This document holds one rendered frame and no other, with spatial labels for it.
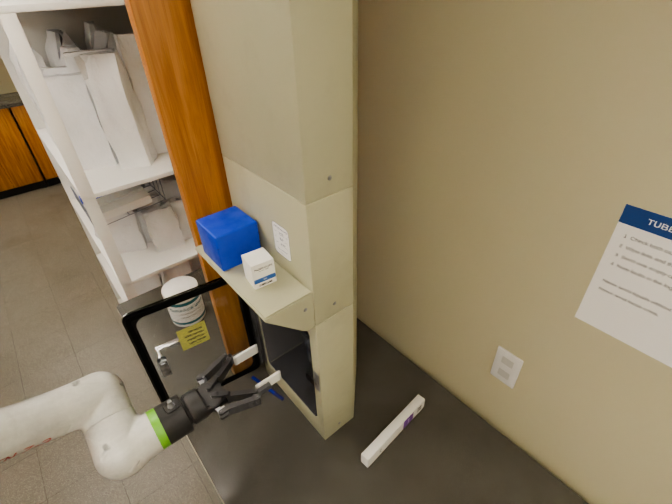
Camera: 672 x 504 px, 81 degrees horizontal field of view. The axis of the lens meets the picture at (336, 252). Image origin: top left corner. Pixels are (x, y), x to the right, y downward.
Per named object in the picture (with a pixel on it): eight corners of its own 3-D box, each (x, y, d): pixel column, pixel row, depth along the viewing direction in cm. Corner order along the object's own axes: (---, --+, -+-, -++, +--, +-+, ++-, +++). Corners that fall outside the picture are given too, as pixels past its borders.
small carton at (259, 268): (266, 269, 87) (262, 246, 83) (277, 281, 83) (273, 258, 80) (245, 277, 84) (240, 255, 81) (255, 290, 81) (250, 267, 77)
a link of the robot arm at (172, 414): (161, 425, 95) (176, 454, 89) (147, 396, 88) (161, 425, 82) (185, 410, 98) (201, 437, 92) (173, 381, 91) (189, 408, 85)
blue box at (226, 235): (241, 236, 97) (235, 204, 92) (263, 254, 91) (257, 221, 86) (203, 252, 92) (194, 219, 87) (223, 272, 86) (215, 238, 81)
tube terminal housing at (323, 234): (323, 333, 146) (309, 128, 101) (386, 391, 126) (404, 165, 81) (266, 370, 134) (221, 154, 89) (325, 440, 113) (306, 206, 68)
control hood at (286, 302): (243, 260, 106) (236, 229, 100) (316, 327, 86) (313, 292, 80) (203, 278, 100) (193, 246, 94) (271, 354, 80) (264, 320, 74)
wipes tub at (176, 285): (197, 299, 164) (188, 270, 155) (211, 315, 156) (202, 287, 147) (166, 313, 157) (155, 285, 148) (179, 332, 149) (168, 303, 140)
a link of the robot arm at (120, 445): (110, 491, 85) (101, 493, 76) (86, 438, 88) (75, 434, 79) (174, 449, 92) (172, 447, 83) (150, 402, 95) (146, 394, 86)
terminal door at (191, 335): (261, 366, 129) (241, 271, 106) (166, 414, 116) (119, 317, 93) (260, 364, 130) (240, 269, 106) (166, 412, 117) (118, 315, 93)
